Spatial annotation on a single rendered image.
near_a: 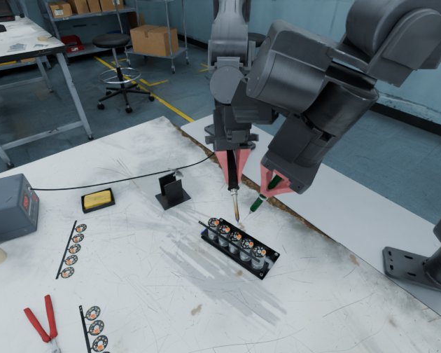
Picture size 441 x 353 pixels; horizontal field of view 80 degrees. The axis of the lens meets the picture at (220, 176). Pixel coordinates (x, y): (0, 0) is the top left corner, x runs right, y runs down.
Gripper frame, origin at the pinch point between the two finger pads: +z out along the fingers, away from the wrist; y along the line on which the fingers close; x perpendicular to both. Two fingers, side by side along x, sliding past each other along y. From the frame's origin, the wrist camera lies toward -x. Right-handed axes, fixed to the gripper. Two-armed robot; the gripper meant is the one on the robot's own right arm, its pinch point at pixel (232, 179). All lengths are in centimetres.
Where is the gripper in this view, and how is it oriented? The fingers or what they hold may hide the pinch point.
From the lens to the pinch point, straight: 54.7
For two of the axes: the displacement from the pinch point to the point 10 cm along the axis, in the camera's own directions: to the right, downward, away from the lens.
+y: 9.9, -0.7, 0.8
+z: 0.5, 9.8, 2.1
